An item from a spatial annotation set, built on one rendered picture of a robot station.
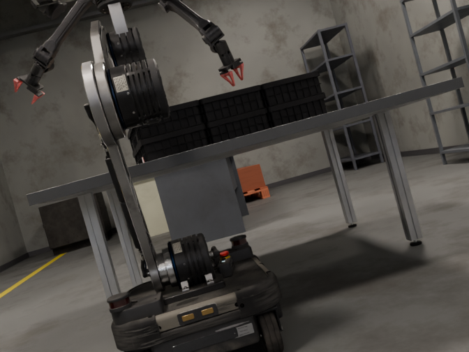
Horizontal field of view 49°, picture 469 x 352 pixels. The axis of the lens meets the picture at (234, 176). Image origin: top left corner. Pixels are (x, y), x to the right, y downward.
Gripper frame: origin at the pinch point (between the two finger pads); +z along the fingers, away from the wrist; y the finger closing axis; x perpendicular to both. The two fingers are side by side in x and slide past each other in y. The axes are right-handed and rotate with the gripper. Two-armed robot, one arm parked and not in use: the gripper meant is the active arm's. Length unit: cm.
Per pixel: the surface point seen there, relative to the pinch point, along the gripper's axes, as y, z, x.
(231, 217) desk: -74, 144, -163
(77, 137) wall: -206, 103, -648
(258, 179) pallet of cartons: -275, 238, -349
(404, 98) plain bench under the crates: 2, 19, 80
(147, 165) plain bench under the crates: 77, -2, 25
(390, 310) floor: 56, 71, 83
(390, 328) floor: 68, 65, 91
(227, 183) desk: -89, 117, -164
